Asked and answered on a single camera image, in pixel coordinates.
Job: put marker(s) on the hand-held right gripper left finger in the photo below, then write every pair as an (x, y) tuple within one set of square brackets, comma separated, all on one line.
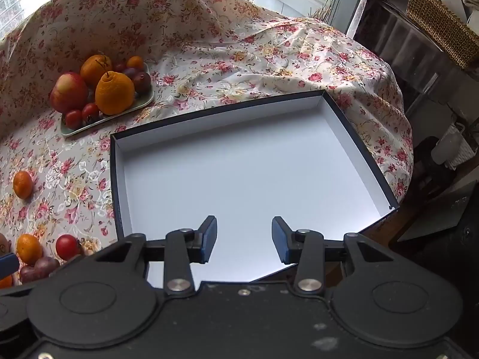
[(209, 237)]

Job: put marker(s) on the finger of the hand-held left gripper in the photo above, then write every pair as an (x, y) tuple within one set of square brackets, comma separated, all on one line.
[(7, 263)]

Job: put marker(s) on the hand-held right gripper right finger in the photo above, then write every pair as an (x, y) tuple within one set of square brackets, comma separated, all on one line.
[(280, 239)]

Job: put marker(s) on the small mandarin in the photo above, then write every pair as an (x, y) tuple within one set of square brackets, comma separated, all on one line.
[(134, 62), (5, 281), (23, 184), (29, 248)]

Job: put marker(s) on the black box with white interior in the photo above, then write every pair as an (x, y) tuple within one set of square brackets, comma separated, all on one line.
[(243, 164)]

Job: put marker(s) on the green tray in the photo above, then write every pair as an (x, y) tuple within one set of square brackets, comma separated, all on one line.
[(144, 101)]

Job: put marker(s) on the red cherry tomato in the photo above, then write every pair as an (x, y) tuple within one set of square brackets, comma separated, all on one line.
[(90, 112), (73, 118)]

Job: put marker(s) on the black flat case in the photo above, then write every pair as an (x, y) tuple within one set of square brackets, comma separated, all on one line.
[(438, 213)]

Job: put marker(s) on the knobbed dekopon orange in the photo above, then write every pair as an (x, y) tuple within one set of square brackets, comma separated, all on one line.
[(114, 95)]

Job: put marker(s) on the floral tablecloth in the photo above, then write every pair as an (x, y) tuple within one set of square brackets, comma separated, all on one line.
[(232, 60)]

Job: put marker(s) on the red apple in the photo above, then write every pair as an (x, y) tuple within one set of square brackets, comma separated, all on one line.
[(69, 92)]

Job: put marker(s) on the white woven basket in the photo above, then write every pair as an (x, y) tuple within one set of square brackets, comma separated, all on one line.
[(454, 146)]

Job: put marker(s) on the large round orange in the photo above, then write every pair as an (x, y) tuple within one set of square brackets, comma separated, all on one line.
[(93, 69)]

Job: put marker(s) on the lace curtain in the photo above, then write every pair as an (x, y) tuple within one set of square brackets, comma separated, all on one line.
[(361, 3)]

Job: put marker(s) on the brown wicker basket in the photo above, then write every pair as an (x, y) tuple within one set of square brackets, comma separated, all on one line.
[(438, 26)]

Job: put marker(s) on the white paper box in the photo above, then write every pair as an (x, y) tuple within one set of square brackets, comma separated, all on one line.
[(454, 2)]

